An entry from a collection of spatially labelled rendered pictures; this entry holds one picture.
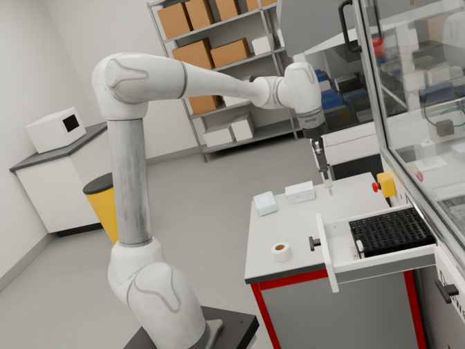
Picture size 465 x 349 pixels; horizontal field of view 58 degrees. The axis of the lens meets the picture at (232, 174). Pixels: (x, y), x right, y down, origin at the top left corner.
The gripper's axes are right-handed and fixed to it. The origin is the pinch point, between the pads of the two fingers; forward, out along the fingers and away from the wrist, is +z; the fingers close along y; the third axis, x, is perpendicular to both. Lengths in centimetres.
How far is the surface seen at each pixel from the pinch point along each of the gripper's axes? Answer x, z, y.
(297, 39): -1, -42, -55
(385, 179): 19.6, 8.8, -6.1
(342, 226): 1.9, 12.3, 14.2
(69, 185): -264, 43, -204
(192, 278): -118, 100, -94
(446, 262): 26, 7, 48
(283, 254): -20.9, 20.5, 12.5
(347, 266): 2.0, 10.9, 38.2
